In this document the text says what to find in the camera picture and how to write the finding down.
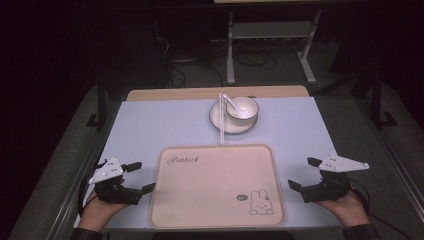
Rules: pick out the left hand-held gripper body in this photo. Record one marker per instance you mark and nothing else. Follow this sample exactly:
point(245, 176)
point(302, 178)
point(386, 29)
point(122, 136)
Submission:
point(115, 194)

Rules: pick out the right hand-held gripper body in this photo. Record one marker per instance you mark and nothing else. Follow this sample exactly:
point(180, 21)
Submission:
point(328, 190)

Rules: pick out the person's left hand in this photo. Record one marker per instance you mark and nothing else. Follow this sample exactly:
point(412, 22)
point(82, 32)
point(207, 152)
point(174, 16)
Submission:
point(96, 211)

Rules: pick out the person's right hand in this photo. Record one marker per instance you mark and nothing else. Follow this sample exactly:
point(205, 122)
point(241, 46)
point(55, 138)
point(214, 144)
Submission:
point(350, 210)

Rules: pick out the pale blue table mat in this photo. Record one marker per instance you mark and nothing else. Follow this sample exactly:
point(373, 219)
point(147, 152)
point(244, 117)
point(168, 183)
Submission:
point(150, 126)

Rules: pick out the beige tray with rabbit print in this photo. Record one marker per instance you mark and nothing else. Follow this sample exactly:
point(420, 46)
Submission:
point(213, 190)

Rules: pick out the black metal stand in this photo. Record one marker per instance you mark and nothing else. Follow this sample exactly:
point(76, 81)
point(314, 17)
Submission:
point(378, 106)
point(100, 106)

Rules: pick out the white bowl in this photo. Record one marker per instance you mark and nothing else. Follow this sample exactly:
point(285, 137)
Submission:
point(246, 108)

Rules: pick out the white chopstick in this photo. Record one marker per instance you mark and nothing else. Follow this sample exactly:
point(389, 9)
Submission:
point(220, 133)
point(223, 133)

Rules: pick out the white round plate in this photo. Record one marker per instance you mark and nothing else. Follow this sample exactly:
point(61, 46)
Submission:
point(223, 124)

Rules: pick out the white ceramic spoon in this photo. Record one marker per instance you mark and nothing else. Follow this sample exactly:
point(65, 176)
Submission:
point(230, 101)

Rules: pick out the white metal table frame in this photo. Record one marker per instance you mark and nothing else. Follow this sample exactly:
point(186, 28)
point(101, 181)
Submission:
point(271, 30)

